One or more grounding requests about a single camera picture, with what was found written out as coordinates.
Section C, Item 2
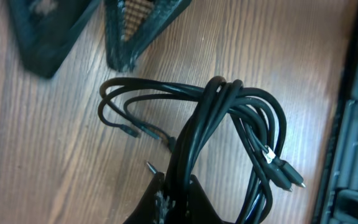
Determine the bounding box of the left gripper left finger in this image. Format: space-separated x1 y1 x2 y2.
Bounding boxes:
124 172 167 224

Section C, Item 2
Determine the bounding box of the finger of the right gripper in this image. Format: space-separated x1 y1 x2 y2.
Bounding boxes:
104 0 191 72
7 0 100 78

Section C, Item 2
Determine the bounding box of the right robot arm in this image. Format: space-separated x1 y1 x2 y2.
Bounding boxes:
8 0 358 223

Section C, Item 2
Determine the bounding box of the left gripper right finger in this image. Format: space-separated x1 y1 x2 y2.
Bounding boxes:
188 175 224 224

